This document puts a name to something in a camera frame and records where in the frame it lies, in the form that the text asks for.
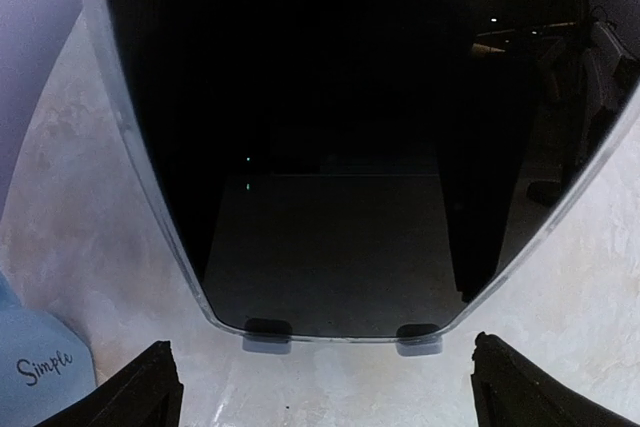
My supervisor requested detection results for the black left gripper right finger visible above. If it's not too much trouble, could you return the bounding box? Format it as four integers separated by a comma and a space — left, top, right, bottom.
471, 332, 634, 427

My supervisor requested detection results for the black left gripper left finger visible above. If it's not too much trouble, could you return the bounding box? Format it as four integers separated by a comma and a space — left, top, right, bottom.
41, 341, 183, 427

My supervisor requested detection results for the black phone clear case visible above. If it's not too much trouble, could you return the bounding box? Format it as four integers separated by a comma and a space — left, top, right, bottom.
84, 0, 639, 349

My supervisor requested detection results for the white folding phone stand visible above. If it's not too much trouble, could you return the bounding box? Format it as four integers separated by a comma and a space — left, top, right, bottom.
242, 334, 443, 357

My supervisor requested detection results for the light blue cup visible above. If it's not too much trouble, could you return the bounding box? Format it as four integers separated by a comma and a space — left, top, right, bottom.
0, 278, 97, 426

